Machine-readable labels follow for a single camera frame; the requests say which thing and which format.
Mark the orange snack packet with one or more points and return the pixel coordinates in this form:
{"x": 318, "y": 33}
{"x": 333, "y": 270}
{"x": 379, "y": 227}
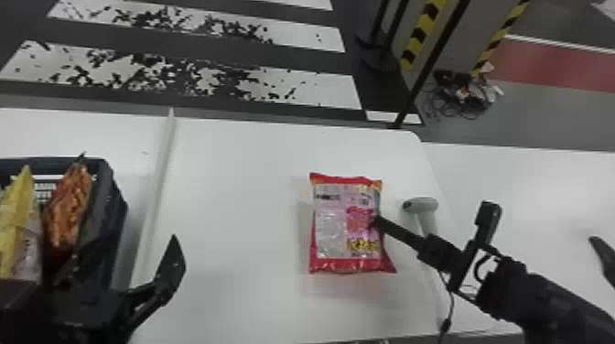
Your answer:
{"x": 67, "y": 211}

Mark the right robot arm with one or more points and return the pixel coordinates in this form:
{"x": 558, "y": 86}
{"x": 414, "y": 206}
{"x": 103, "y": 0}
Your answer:
{"x": 548, "y": 307}

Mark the blue basket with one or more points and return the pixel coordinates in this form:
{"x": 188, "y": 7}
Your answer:
{"x": 103, "y": 221}

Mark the red snack packet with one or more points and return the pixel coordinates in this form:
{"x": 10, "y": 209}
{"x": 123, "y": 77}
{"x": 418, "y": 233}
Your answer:
{"x": 343, "y": 225}

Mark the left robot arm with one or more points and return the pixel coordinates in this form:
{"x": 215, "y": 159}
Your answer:
{"x": 57, "y": 317}

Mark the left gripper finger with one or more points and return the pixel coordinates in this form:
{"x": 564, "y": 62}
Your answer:
{"x": 169, "y": 271}

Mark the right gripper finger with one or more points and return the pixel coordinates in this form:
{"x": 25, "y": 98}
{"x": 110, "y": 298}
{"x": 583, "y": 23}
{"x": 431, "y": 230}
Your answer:
{"x": 399, "y": 231}

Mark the yellow black striped post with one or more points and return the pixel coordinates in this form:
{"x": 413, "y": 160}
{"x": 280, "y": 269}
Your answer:
{"x": 420, "y": 31}
{"x": 499, "y": 36}

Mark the yellow snack packet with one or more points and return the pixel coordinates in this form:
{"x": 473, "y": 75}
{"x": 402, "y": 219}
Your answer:
{"x": 17, "y": 216}

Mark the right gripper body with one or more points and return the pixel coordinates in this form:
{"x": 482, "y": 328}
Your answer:
{"x": 441, "y": 253}

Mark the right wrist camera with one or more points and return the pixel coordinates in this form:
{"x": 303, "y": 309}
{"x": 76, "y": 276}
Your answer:
{"x": 488, "y": 218}

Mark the hand scanner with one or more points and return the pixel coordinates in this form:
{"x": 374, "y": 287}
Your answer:
{"x": 422, "y": 210}

